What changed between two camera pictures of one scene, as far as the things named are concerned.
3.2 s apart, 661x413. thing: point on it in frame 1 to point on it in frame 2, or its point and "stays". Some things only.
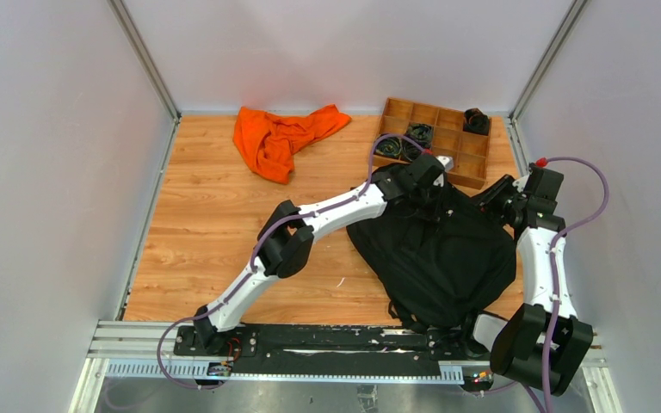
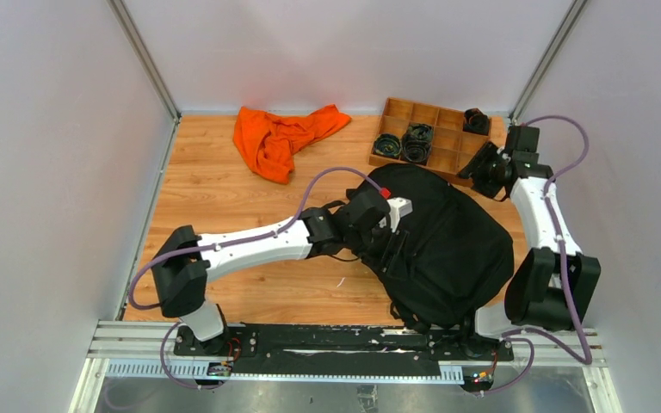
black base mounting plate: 341,349 stays
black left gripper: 438,190 to 392,245
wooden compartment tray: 469,151 stays
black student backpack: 441,272 stays
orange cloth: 268,143 stays
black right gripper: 487,200 to 474,169
